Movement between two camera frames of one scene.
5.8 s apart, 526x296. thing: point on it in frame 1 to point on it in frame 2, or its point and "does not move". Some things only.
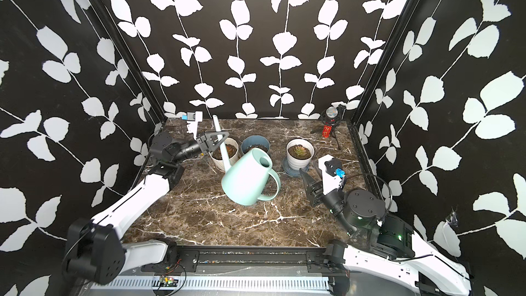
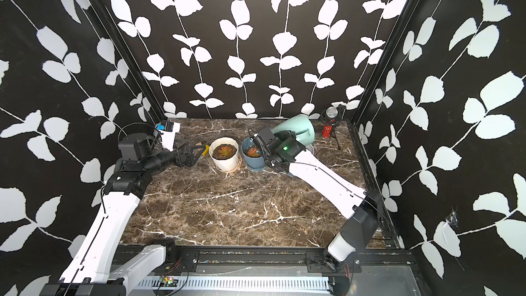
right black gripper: (309, 182) to (276, 137)
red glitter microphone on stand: (331, 118) does not move
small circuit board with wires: (164, 281) does not move
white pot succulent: (232, 147) does not move
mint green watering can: (244, 183) to (301, 125)
